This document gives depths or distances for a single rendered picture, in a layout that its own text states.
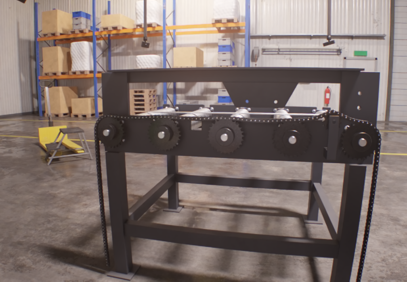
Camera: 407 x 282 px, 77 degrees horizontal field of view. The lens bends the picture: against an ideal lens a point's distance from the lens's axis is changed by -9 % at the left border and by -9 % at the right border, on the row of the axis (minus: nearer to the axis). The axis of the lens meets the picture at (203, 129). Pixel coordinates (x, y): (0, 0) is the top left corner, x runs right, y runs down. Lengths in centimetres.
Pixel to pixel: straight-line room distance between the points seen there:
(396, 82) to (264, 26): 498
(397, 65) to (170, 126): 1032
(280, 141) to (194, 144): 41
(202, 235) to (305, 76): 93
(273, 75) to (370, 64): 965
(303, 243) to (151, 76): 111
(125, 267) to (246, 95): 118
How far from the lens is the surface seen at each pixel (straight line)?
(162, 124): 135
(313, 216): 247
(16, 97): 1366
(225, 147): 129
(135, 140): 148
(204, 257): 194
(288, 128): 126
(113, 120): 146
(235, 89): 132
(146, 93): 937
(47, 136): 593
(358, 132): 131
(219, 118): 127
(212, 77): 135
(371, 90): 138
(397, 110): 1127
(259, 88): 131
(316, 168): 233
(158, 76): 142
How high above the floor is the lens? 108
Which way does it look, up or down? 9 degrees down
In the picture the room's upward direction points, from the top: straight up
